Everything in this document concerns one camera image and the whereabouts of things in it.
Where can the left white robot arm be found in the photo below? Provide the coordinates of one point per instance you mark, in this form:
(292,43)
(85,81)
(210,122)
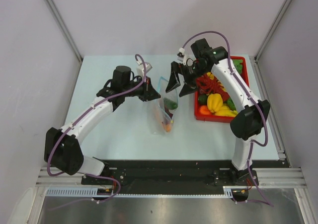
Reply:
(62,146)

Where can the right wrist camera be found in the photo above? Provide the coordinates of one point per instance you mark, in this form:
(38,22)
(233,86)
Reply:
(182,56)

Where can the green bell pepper toy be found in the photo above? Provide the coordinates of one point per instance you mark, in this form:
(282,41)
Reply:
(231,104)

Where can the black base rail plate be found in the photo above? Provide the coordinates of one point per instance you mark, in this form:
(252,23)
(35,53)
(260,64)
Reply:
(181,174)

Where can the yellow banana bunch toy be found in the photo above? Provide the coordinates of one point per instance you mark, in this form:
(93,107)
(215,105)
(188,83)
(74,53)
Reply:
(226,112)

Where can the dark green lime toy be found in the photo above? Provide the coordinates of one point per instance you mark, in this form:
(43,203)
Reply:
(202,99)

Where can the red plastic tray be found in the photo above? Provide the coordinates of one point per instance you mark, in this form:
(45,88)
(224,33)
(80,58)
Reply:
(212,117)

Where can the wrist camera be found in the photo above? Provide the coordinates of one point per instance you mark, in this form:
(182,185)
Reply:
(182,56)
(141,68)

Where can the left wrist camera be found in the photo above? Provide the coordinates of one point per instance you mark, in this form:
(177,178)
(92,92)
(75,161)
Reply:
(141,68)

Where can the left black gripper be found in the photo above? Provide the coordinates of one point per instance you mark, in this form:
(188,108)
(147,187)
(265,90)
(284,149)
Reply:
(149,93)

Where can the papaya slice toy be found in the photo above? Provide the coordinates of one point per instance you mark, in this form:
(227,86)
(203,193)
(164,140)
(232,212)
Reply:
(164,118)

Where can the green lettuce toy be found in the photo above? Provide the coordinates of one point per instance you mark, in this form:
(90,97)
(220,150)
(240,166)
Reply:
(238,63)

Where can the clear blue zip bag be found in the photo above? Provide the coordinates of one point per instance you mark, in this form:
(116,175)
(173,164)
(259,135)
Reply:
(162,84)

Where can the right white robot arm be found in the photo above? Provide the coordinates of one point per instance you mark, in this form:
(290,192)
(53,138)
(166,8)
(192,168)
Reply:
(249,125)

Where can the red lobster toy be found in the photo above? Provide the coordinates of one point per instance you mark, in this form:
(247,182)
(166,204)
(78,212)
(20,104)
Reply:
(209,84)

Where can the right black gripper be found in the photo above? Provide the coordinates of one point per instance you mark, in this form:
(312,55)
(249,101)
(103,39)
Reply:
(175,82)

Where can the grey cable duct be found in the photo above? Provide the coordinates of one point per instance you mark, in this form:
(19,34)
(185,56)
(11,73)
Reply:
(160,191)

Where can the dark green cucumber toy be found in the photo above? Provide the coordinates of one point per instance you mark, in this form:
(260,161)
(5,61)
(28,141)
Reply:
(170,104)

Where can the orange tangerine toy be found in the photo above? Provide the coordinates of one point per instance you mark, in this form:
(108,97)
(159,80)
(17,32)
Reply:
(204,110)

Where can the yellow bell pepper toy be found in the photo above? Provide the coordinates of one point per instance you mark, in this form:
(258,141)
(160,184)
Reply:
(214,102)

